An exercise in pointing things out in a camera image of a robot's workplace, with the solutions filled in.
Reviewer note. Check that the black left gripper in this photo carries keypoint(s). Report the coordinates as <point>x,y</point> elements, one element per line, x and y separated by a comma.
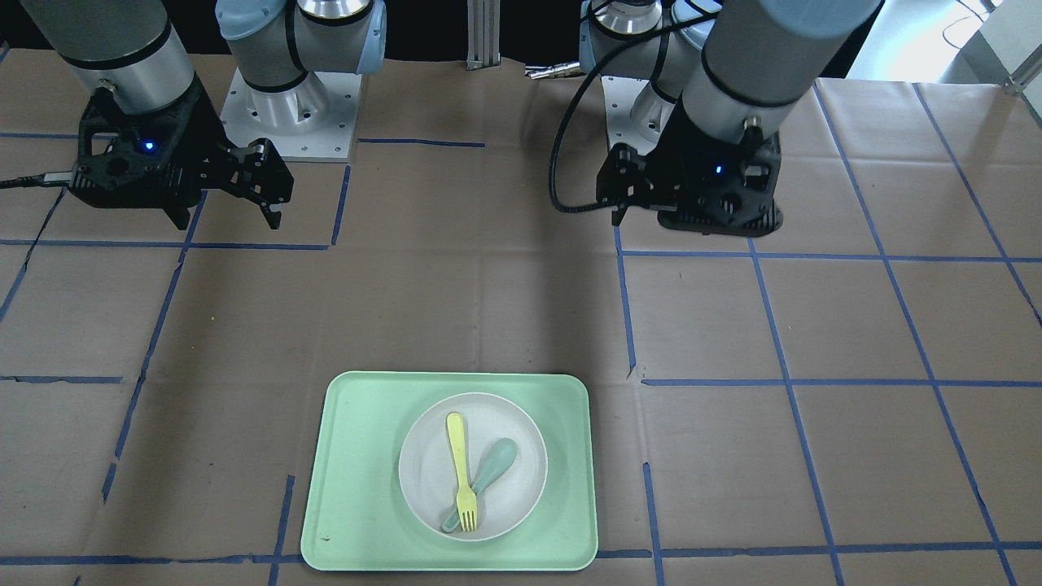
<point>669,168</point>

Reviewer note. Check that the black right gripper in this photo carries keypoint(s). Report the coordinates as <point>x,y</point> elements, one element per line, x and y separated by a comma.
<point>205,140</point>

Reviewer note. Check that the teal plastic spoon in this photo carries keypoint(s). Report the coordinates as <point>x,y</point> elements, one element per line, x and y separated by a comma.
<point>495,463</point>

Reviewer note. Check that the beige round plate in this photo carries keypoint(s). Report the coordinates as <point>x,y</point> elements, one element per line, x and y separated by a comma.
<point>426,473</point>

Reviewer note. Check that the yellow plastic fork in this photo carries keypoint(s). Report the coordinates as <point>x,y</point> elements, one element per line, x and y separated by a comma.
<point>465,497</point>

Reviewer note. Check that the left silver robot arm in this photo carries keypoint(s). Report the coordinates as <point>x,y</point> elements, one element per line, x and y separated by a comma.
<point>721,77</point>

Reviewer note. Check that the mint green tray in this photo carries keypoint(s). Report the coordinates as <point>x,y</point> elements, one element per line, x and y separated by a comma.
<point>357,519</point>

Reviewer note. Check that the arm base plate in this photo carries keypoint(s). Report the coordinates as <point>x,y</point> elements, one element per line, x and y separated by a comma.
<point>314,122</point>
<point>637,110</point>

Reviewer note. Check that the aluminium frame post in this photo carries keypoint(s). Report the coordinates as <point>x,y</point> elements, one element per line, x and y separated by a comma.
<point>483,34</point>

